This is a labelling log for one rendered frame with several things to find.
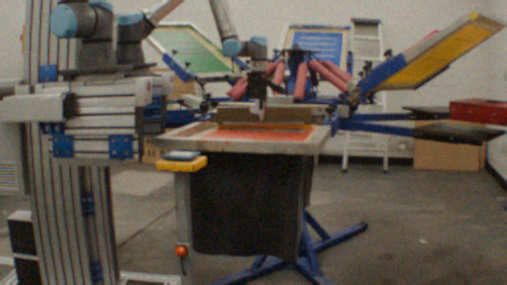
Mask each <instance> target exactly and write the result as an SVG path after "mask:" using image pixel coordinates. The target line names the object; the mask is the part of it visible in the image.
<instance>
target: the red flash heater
mask: <svg viewBox="0 0 507 285"><path fill-rule="evenodd" d="M487 101H498V100H495V99H480V98H470V99H465V100H463V99H460V100H455V101H449V105H450V114H451V120H453V121H463V122H472V123H480V124H488V125H497V126H505V127H507V103H489V102H487Z"/></svg>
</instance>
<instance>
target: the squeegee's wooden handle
mask: <svg viewBox="0 0 507 285"><path fill-rule="evenodd" d="M250 107H252V106H218V107H217V108H216V111H217V124H218V125H223V122H260V119H259V115H258V114H255V113H252V112H251V111H250ZM262 122H304V124H311V123H312V107H311V106H305V105H297V106H264V118H263V120H262Z"/></svg>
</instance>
